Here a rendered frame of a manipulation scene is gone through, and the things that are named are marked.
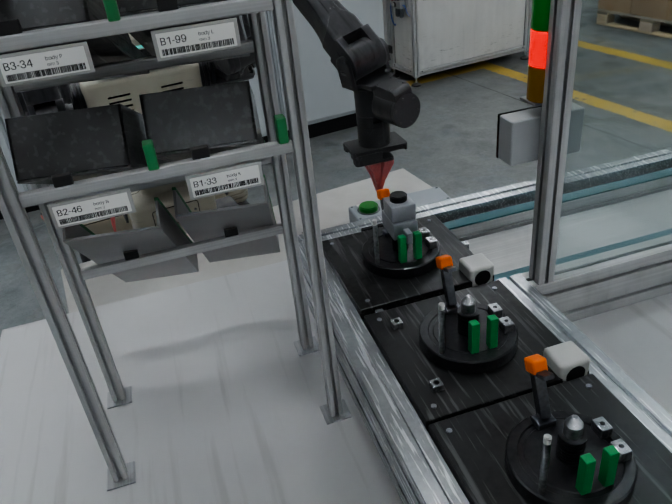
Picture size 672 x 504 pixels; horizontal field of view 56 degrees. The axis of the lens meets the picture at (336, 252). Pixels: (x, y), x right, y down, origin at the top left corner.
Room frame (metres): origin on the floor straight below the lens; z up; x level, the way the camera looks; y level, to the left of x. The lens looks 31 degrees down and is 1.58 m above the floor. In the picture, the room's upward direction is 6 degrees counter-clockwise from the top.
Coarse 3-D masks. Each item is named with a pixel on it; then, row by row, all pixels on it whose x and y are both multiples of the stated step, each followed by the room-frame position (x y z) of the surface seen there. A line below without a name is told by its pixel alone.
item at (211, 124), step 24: (144, 96) 0.75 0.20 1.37; (168, 96) 0.75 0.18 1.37; (192, 96) 0.75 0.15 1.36; (216, 96) 0.75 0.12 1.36; (240, 96) 0.75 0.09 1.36; (144, 120) 0.73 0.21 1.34; (168, 120) 0.73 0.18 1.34; (192, 120) 0.74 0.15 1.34; (216, 120) 0.74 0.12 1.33; (240, 120) 0.74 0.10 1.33; (168, 144) 0.72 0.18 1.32; (192, 144) 0.72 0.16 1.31; (216, 144) 0.72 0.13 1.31; (240, 144) 0.72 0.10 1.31
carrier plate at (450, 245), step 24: (432, 216) 1.10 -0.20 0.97; (336, 240) 1.05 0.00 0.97; (360, 240) 1.04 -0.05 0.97; (456, 240) 1.00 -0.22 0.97; (336, 264) 0.96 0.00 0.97; (360, 264) 0.95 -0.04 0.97; (456, 264) 0.92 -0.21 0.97; (360, 288) 0.88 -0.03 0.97; (384, 288) 0.87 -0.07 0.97; (408, 288) 0.86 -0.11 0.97; (432, 288) 0.85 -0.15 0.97; (456, 288) 0.86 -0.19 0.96; (360, 312) 0.82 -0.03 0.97
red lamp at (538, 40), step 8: (536, 32) 0.88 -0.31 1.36; (544, 32) 0.87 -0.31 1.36; (536, 40) 0.88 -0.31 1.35; (544, 40) 0.87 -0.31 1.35; (536, 48) 0.88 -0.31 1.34; (544, 48) 0.87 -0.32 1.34; (536, 56) 0.88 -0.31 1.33; (544, 56) 0.87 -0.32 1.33; (536, 64) 0.88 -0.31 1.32; (544, 64) 0.87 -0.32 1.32
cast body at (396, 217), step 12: (396, 192) 0.97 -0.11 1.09; (384, 204) 0.97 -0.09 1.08; (396, 204) 0.95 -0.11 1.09; (408, 204) 0.94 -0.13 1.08; (384, 216) 0.97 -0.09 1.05; (396, 216) 0.93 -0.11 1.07; (408, 216) 0.94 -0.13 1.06; (396, 228) 0.93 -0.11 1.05; (408, 228) 0.93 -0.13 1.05; (408, 240) 0.91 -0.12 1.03
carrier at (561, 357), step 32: (480, 288) 0.84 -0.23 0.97; (384, 320) 0.78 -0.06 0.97; (416, 320) 0.77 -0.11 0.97; (448, 320) 0.74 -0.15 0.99; (480, 320) 0.73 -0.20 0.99; (512, 320) 0.75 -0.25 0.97; (384, 352) 0.71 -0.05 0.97; (416, 352) 0.70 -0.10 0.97; (448, 352) 0.67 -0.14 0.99; (480, 352) 0.66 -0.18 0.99; (512, 352) 0.67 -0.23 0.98; (544, 352) 0.65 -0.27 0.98; (576, 352) 0.64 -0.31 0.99; (416, 384) 0.64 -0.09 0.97; (448, 384) 0.63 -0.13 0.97; (480, 384) 0.62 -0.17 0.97; (512, 384) 0.62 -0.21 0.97; (448, 416) 0.58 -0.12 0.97
